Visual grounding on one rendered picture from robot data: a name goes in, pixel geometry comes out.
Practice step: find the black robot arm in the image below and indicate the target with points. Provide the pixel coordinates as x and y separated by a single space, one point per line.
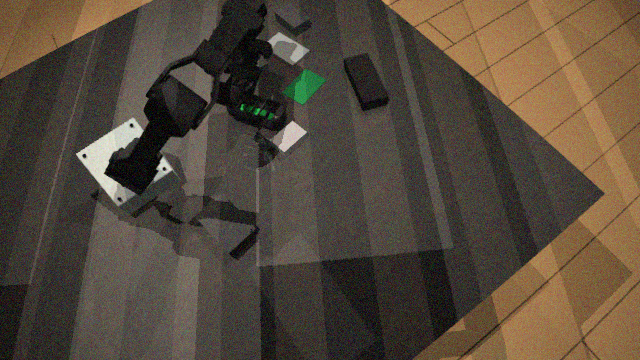
173 109

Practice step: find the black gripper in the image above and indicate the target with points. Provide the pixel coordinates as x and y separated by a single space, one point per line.
244 74

